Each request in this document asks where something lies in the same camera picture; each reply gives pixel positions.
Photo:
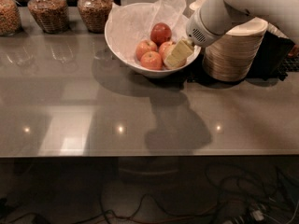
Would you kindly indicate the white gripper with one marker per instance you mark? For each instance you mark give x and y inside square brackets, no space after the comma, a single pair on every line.
[200,32]

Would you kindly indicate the yellow-red apple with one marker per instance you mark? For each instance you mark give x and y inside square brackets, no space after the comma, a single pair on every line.
[168,52]

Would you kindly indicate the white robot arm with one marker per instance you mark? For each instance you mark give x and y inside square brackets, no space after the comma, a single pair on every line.
[284,14]

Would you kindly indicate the hidden middle red apple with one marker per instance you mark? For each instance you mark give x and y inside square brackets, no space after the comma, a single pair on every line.
[164,46]

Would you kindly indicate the dark red apple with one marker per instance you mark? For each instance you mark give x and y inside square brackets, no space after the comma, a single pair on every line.
[160,33]

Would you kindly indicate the front orange-red apple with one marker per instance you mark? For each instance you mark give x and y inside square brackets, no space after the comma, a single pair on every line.
[152,60]

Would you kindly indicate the orange-red apple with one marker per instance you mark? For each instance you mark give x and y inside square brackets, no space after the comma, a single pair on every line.
[143,47]
[152,60]

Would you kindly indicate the white ceramic bowl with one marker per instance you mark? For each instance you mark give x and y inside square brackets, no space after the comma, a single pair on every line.
[164,72]

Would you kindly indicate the left orange-red apple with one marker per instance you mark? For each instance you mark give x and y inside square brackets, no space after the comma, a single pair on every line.
[143,47]

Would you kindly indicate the rear stack of paper bowls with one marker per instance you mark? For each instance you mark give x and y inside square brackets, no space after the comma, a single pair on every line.
[195,5]

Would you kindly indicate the white tissue paper liner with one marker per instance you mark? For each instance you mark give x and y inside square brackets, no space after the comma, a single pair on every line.
[128,25]

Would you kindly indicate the black tray mat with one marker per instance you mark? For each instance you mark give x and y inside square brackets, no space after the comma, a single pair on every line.
[271,53]

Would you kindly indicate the right glass jar of cereal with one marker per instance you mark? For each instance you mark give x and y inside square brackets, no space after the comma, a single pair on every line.
[94,14]

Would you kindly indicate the glass jar of cereal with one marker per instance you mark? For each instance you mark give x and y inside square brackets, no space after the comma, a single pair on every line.
[50,15]
[94,14]
[10,19]

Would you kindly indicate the middle glass jar of cereal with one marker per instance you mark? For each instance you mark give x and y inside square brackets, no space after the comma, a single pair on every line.
[50,15]

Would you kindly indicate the left glass jar of cereal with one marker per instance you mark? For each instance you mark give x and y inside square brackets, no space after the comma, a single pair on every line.
[10,19]

